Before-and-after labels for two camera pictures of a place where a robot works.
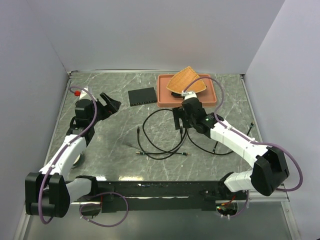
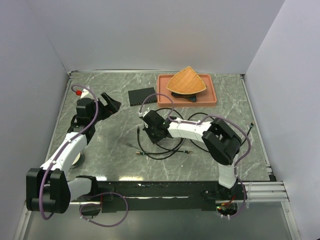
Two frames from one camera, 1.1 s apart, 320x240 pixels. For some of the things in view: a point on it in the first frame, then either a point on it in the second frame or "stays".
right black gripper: [179, 112] to [154, 140]
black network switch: [142, 96] stays
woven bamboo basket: [179, 83] stays
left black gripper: [111, 107] stays
